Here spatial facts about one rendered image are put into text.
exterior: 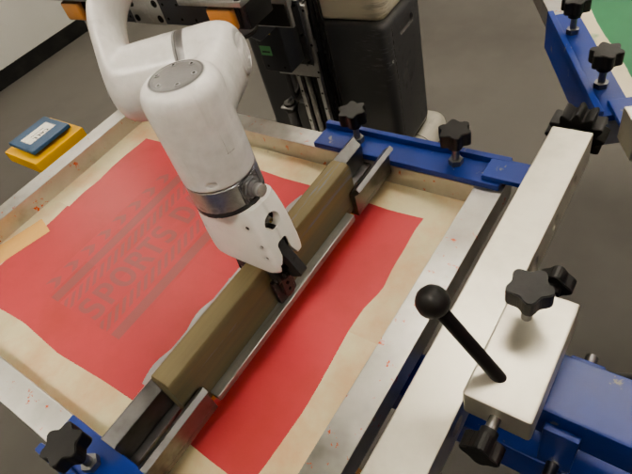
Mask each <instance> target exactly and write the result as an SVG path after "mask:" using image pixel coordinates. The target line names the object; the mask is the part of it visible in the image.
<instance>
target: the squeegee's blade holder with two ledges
mask: <svg viewBox="0 0 632 474"><path fill-rule="evenodd" d="M354 222H355V216H354V215H353V214H350V213H346V214H345V216H343V217H342V219H341V220H340V221H339V223H338V224H337V225H336V227H335V228H334V229H333V231H332V232H331V233H330V235H329V236H328V237H327V239H326V240H325V241H324V243H323V244H322V245H321V247H320V248H319V249H318V251H317V252H316V253H315V255H314V256H313V257H312V259H311V260H310V261H309V263H308V264H307V270H306V271H305V272H304V274H303V275H301V276H298V277H297V279H296V280H295V283H296V287H295V289H294V291H293V293H292V294H291V295H290V296H289V297H288V298H287V299H286V301H285V302H284V303H283V304H282V303H279V302H278V303H277V304H276V306H275V307H274V309H273V310H272V311H271V313H270V314H269V315H268V316H267V318H266V319H265V320H264V322H263V323H262V324H261V326H260V327H259V329H258V330H257V331H256V333H255V334H254V335H253V337H252V338H251V339H250V340H249V342H248V343H247V344H246V346H245V347H244V349H243V350H242V351H241V353H240V354H238V356H237V357H236V358H235V360H234V361H233V362H232V363H231V365H230V366H229V368H228V369H227V370H226V372H225V373H224V374H223V376H222V377H221V378H220V380H219V381H218V382H217V384H216V385H215V386H214V387H213V389H212V390H211V393H212V394H213V395H214V397H215V398H217V399H219V400H220V401H221V400H223V398H224V397H225V396H226V394H227V393H228V392H229V390H230V389H231V387H232V386H233V385H234V383H235V382H236V381H237V379H238V378H239V376H240V375H241V374H242V372H243V371H244V370H245V368H246V367H247V365H248V364H249V363H250V361H251V360H252V359H253V357H254V356H255V355H256V353H257V352H258V351H259V349H260V348H261V347H262V345H263V344H264V343H265V342H266V340H267V339H268V338H269V336H270V335H271V334H272V332H273V331H274V330H275V328H276V327H277V325H278V324H279V322H280V321H281V320H282V318H283V317H284V316H285V314H286V313H287V312H288V310H289V309H290V308H291V306H292V305H293V303H294V302H295V300H296V299H297V298H298V296H299V295H300V294H301V292H302V291H303V290H304V289H305V288H306V287H307V285H308V284H309V282H310V281H311V280H312V278H313V277H314V275H315V274H316V273H317V271H318V270H319V269H320V267H321V266H322V265H323V263H324V262H325V260H326V259H327V258H328V256H329V255H330V254H331V252H332V251H333V249H334V248H335V247H336V245H337V244H338V243H339V241H340V240H341V238H342V237H343V236H344V234H345V233H346V232H347V230H348V229H349V228H350V227H351V226H352V225H353V223H354Z"/></svg>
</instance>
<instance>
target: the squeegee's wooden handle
mask: <svg viewBox="0 0 632 474"><path fill-rule="evenodd" d="M354 188H355V187H354V183H353V179H352V175H351V171H350V167H348V165H346V164H345V163H342V162H338V161H334V160H333V161H331V162H330V163H329V164H328V165H327V166H326V168H325V169H324V170H323V171H322V173H321V174H320V175H319V176H318V177H317V179H316V180H315V181H314V182H313V183H312V184H311V186H310V187H309V188H308V189H307V191H306V192H305V193H304V194H303V195H302V196H301V197H300V198H299V199H298V200H297V202H296V203H295V204H294V205H293V206H292V208H291V209H290V210H289V211H288V215H289V217H290V219H291V220H292V223H293V225H294V227H295V230H296V232H297V234H298V237H299V239H300V242H301V248H300V249H299V251H298V252H297V251H295V250H293V252H294V253H295V254H296V255H297V256H298V258H299V259H300V260H301V261H302V262H303V263H304V264H305V265H306V266H307V264H308V263H309V261H310V260H311V259H312V257H313V256H314V255H315V253H316V252H317V251H318V249H319V248H320V247H321V245H322V244H323V243H324V241H325V240H326V239H327V237H328V236H329V235H330V233H331V232H332V231H333V229H334V228H335V227H336V225H337V224H338V223H339V221H340V220H341V219H342V218H343V216H345V214H346V213H351V212H352V211H353V209H354V207H353V203H352V200H351V196H350V193H351V192H352V191H353V189H354ZM271 281H272V279H271V278H270V277H269V275H268V273H267V272H266V271H265V270H262V269H260V268H258V267H256V266H253V265H251V264H248V263H245V265H244V266H243V267H242V268H241V269H240V271H239V272H238V273H237V274H236V275H235V277H234V278H233V279H232V280H231V281H230V282H229V284H228V285H227V286H226V287H225V289H224V290H223V291H222V292H221V293H220V294H219V295H218V296H217V297H216V298H215V300H214V301H213V302H212V303H211V305H210V306H209V307H208V308H207V309H206V311H205V312H204V313H203V314H202V315H201V317H200V318H199V319H198V320H197V322H196V323H195V324H194V325H193V326H192V327H191V329H190V330H189V331H188V332H187V333H186V335H185V336H184V337H183V338H182V340H181V341H180V342H179V343H178V344H177V346H176V347H175V348H174V349H173V350H172V352H171V353H170V354H169V355H168V356H167V358H166V359H165V360H164V361H163V363H162V364H161V365H160V366H159V367H158V369H157V370H156V371H155V372H154V373H153V374H152V376H151V379H152V381H153V382H154V383H155V384H156V385H157V386H158V387H159V388H160V389H161V390H162V391H163V392H164V393H165V394H166V395H167V396H168V397H169V398H170V399H171V400H172V401H173V402H174V403H175V404H176V405H177V406H178V407H180V408H181V409H183V408H184V407H185V406H186V405H187V404H188V402H189V401H190V400H191V398H192V397H193V396H194V394H195V393H196V392H197V391H198V389H199V388H200V387H204V388H205V389H207V390H208V391H209V392H208V393H207V394H208V395H209V396H210V397H212V396H213V394H212V393H211V390H212V389H213V387H214V386H215V385H216V384H217V382H218V381H219V380H220V378H221V377H222V376H223V374H224V373H225V372H226V370H227V369H228V368H229V366H230V365H231V363H232V362H233V361H234V360H235V358H236V357H237V356H238V354H240V353H241V351H242V350H243V349H244V347H245V346H246V344H247V343H248V342H249V340H250V339H251V338H252V337H253V335H254V334H255V333H256V331H257V330H258V329H259V327H260V326H261V324H262V323H263V322H264V320H265V319H266V318H267V316H268V315H269V314H270V313H271V311H272V310H273V309H274V307H275V306H276V305H277V303H278V300H277V297H276V295H275V293H274V291H273V289H272V287H271V285H270V282H271Z"/></svg>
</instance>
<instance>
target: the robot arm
mask: <svg viewBox="0 0 632 474"><path fill-rule="evenodd" d="M132 2H133V0H87V1H86V15H87V28H88V32H89V35H90V38H91V42H92V45H93V48H94V52H95V55H96V58H97V61H98V65H99V68H100V71H101V74H102V78H103V81H104V84H105V87H106V89H107V93H108V96H109V97H110V98H111V100H112V102H113V103H114V105H115V106H116V108H117V109H118V110H119V112H120V113H121V114H122V115H124V116H125V117H126V118H128V119H131V120H135V121H148V122H149V123H150V125H151V127H152V129H153V131H154V132H155V133H156V135H157V137H158V139H159V140H160V142H161V144H162V146H163V148H164V149H165V151H166V154H167V156H168V158H169V159H170V161H171V163H172V165H173V166H174V167H175V169H176V171H177V173H178V175H179V176H180V178H181V180H182V183H183V184H184V186H185V188H186V190H187V192H188V193H189V195H190V197H191V199H192V200H193V201H194V203H195V205H196V207H197V210H198V212H199V215H200V217H201V219H202V221H203V223H204V225H205V228H206V230H207V231H208V232H209V234H210V236H211V238H212V240H213V242H214V243H215V245H216V246H217V248H218V249H219V250H221V251H222V252H224V253H225V254H227V255H229V256H231V257H233V258H235V259H236V260H237V262H238V264H239V266H240V268H242V267H243V266H244V265H245V263H248V264H251V265H253V266H256V267H258V268H260V269H262V270H265V271H266V272H267V273H268V275H269V277H270V278H271V279H272V281H271V282H270V285H271V287H272V289H273V291H274V293H275V295H276V298H277V300H278V302H279V303H282V304H283V303H284V302H285V301H286V299H287V298H288V297H289V296H290V295H291V294H292V293H293V291H294V289H295V287H296V283H295V281H294V278H293V277H300V276H301V275H303V274H304V272H305V271H306V270H307V266H306V265H305V264H304V263H303V262H302V261H301V260H300V259H299V258H298V256H297V255H296V254H295V253H294V252H293V250H295V251H297V252H298V251H299V249H300V248H301V242H300V239H299V237H298V234H297V232H296V230H295V227H294V225H293V223H292V220H291V219H290V217H289V215H288V213H287V211H286V209H285V208H284V206H283V204H282V202H281V201H280V199H279V198H278V196H277V194H276V193H275V191H274V190H273V189H272V187H271V186H270V185H268V184H266V183H265V182H264V178H263V176H262V174H261V170H260V168H259V165H258V163H257V160H256V158H255V155H254V153H253V150H252V148H251V146H250V143H249V141H248V139H247V136H246V134H245V130H244V127H243V125H242V122H241V121H240V118H239V116H238V113H237V107H238V104H239V102H240V100H241V99H242V96H243V94H244V92H245V88H246V85H247V81H248V76H249V74H250V73H251V71H252V61H251V55H250V51H249V48H248V45H247V42H246V40H245V37H244V36H243V34H242V33H241V32H240V31H239V30H238V29H237V28H236V27H235V26H234V25H233V24H231V23H229V22H226V21H220V20H214V21H208V22H204V23H201V24H195V25H191V26H188V27H185V28H182V29H179V30H174V31H170V32H167V33H164V34H161V35H158V36H154V37H151V38H148V39H143V40H139V41H136V42H133V43H130V41H129V37H128V31H127V20H128V13H129V10H130V6H131V4H132Z"/></svg>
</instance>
